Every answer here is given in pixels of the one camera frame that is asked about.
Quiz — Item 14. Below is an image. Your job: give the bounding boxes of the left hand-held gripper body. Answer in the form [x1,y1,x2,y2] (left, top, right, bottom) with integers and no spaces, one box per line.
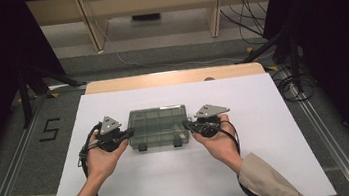
[93,114,127,155]

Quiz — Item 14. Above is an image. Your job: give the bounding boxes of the person's right hand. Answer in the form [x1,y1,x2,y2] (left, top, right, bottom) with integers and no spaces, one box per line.
[189,111,246,178]

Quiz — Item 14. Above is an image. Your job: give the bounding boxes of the beige wooden desk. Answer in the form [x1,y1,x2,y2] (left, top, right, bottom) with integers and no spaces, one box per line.
[25,0,283,61]

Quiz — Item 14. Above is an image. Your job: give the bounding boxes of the black tripod stand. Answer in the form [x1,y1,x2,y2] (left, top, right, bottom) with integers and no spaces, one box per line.
[237,26,309,101]
[14,57,93,131]

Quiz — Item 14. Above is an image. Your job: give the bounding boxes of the grey transparent organizer box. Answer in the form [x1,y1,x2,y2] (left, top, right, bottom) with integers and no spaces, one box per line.
[125,103,192,154]

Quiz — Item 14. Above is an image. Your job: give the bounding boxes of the hanging black cables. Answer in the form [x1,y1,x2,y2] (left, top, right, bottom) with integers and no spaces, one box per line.
[218,0,274,51]

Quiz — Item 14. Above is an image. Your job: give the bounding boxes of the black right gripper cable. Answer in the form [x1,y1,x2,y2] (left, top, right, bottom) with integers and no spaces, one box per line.
[195,108,318,196]

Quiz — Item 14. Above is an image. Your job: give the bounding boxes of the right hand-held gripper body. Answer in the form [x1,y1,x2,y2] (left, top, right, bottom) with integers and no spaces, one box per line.
[192,100,234,140]

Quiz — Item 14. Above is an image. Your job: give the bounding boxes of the person's left hand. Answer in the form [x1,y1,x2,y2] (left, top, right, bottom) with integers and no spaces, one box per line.
[82,131,134,184]

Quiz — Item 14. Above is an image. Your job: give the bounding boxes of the coiled black cable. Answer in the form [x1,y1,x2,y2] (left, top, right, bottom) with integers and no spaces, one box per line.
[274,62,320,105]

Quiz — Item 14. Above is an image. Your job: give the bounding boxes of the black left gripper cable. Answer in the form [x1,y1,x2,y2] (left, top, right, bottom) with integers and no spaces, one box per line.
[34,121,112,196]

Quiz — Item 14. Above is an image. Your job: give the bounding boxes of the black case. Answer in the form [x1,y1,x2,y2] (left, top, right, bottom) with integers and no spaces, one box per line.
[131,11,163,24]

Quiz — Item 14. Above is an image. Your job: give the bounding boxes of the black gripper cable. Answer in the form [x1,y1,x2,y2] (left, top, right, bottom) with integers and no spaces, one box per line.
[195,108,318,196]
[34,121,112,196]

